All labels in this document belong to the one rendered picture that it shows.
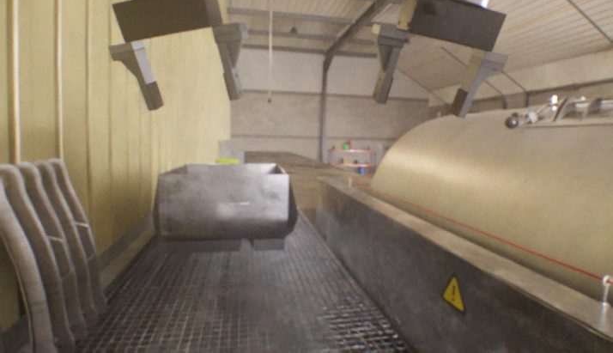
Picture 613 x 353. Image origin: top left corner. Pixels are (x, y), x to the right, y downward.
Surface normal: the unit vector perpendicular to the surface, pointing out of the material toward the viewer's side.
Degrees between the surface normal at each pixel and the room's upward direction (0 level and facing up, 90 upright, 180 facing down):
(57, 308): 90
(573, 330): 90
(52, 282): 90
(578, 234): 68
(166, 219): 90
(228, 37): 113
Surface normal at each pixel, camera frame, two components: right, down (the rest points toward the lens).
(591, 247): -0.91, -0.35
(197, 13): -0.11, 0.46
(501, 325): -0.98, -0.01
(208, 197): 0.19, 0.07
